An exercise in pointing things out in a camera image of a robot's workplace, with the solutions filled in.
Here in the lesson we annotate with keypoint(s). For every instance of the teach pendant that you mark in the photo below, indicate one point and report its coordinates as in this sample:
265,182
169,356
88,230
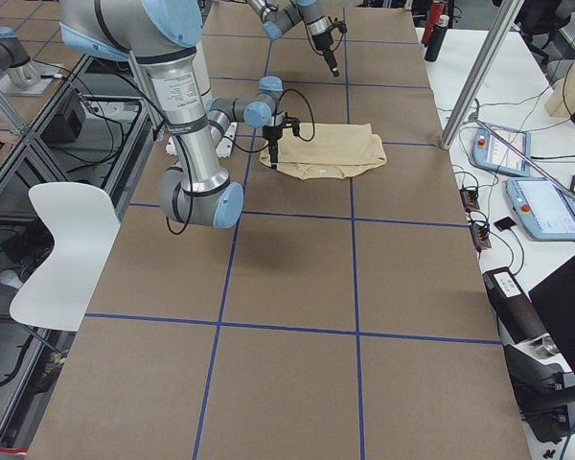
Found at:
489,154
545,213

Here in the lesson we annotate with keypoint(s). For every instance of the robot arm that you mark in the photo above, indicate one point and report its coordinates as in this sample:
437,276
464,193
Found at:
319,26
162,36

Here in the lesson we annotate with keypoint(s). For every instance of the aluminium frame post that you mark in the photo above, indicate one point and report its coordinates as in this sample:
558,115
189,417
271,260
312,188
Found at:
494,39

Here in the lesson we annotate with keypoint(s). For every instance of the cream long-sleeve graphic shirt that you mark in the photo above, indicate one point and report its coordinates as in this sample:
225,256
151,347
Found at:
336,151

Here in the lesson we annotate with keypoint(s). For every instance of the black bottle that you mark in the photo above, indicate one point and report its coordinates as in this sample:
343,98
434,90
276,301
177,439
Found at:
436,39

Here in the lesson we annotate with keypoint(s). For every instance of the brown black box device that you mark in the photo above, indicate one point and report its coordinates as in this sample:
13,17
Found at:
518,320

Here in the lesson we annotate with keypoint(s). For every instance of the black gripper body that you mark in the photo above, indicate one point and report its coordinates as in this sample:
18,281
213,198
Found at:
271,133
322,43

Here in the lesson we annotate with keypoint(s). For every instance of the white plastic chair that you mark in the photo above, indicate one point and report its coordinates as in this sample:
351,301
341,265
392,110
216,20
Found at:
83,223

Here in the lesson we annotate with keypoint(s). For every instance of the teach pendant near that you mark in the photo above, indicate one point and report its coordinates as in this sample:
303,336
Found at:
545,213

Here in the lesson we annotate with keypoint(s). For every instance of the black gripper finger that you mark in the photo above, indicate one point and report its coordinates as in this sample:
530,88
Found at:
295,127
332,63
273,151

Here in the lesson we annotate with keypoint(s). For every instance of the black monitor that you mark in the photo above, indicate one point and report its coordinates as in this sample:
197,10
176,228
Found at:
554,301

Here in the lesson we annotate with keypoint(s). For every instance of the teach pendant far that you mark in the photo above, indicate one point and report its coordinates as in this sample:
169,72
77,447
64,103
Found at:
489,154

